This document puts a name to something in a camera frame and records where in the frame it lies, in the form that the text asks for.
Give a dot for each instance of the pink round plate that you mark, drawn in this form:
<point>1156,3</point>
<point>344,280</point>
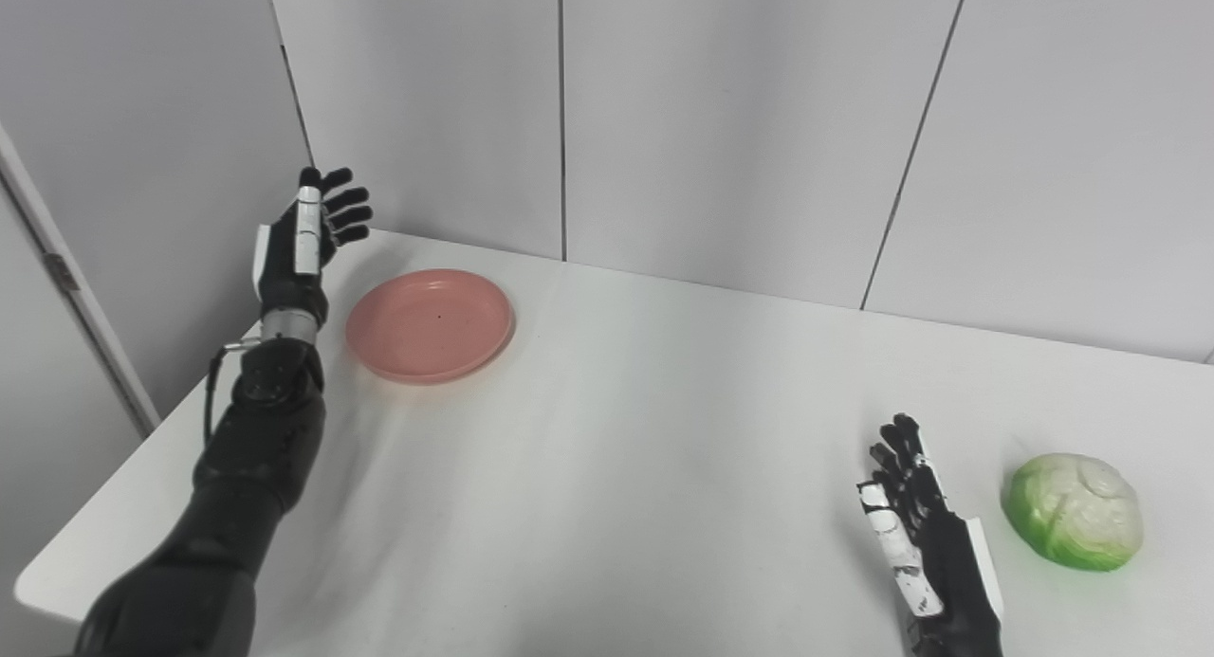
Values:
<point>429,325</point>

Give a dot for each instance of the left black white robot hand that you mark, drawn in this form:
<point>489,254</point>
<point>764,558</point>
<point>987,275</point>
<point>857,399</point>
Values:
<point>285,268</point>

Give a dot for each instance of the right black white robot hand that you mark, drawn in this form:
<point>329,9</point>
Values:
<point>948,572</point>

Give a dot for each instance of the green white cabbage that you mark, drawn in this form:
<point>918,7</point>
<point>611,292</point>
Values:
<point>1076,515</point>

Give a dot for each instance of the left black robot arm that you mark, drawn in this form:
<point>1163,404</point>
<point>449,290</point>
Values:
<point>247,458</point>

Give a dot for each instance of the metal door hinge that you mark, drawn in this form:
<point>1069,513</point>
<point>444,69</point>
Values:
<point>63,272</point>

